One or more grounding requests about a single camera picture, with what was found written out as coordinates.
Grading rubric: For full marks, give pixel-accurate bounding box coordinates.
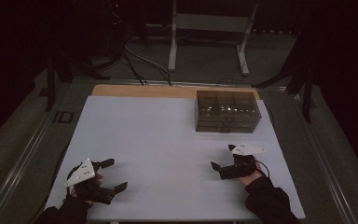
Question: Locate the black cable beside table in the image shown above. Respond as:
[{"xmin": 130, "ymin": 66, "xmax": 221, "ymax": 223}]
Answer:
[{"xmin": 266, "ymin": 104, "xmax": 277, "ymax": 129}]

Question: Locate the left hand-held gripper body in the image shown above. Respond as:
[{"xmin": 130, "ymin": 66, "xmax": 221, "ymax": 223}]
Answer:
[{"xmin": 63, "ymin": 157, "xmax": 117, "ymax": 205}]

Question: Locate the person's right hand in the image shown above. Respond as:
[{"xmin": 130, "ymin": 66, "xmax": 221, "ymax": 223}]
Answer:
[{"xmin": 237, "ymin": 162, "xmax": 264, "ymax": 188}]

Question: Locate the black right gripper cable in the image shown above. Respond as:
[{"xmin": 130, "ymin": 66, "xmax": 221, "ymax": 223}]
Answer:
[{"xmin": 255, "ymin": 159, "xmax": 271, "ymax": 179}]

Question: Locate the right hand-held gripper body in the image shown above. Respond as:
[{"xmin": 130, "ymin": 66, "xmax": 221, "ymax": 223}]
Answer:
[{"xmin": 218, "ymin": 142, "xmax": 267, "ymax": 181}]

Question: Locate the white table cover sheet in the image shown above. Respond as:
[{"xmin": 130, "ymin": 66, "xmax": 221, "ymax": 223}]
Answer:
[{"xmin": 45, "ymin": 95, "xmax": 307, "ymax": 222}]

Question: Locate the transparent drawer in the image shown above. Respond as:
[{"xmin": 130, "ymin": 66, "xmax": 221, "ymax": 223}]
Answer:
[{"xmin": 196, "ymin": 124, "xmax": 260, "ymax": 134}]

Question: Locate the black floor cable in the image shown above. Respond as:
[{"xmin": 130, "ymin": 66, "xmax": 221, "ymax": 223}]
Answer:
[{"xmin": 120, "ymin": 49, "xmax": 149, "ymax": 87}]

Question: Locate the dark transparent drawer box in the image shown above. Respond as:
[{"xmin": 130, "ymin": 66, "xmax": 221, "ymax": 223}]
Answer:
[{"xmin": 195, "ymin": 90, "xmax": 263, "ymax": 134}]

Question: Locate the black tripod stand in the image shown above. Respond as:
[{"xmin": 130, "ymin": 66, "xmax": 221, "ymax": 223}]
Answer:
[
  {"xmin": 251, "ymin": 31, "xmax": 319, "ymax": 124},
  {"xmin": 45, "ymin": 52, "xmax": 111, "ymax": 112}
]

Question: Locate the aluminium floor rail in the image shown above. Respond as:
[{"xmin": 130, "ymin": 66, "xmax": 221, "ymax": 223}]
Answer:
[
  {"xmin": 0, "ymin": 82, "xmax": 76, "ymax": 224},
  {"xmin": 287, "ymin": 88, "xmax": 358, "ymax": 224}
]

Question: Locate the person's left hand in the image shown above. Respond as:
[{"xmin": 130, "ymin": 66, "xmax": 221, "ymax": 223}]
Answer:
[{"xmin": 68, "ymin": 173, "xmax": 104, "ymax": 207}]

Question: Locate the dark equipment tower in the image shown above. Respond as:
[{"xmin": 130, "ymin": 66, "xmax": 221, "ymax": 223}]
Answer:
[{"xmin": 103, "ymin": 0, "xmax": 129, "ymax": 60}]

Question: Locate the white metal stand frame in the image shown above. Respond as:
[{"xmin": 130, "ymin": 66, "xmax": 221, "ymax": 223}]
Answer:
[{"xmin": 167, "ymin": 0, "xmax": 260, "ymax": 77}]

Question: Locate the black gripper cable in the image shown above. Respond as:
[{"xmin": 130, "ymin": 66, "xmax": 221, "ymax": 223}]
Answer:
[
  {"xmin": 64, "ymin": 165, "xmax": 82, "ymax": 189},
  {"xmin": 255, "ymin": 159, "xmax": 271, "ymax": 179}
]

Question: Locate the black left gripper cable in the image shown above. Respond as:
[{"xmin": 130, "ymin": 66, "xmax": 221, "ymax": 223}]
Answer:
[{"xmin": 64, "ymin": 165, "xmax": 82, "ymax": 189}]

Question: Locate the grey floor cable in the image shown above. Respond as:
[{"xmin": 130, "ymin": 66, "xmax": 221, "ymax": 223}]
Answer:
[{"xmin": 124, "ymin": 45, "xmax": 173, "ymax": 87}]

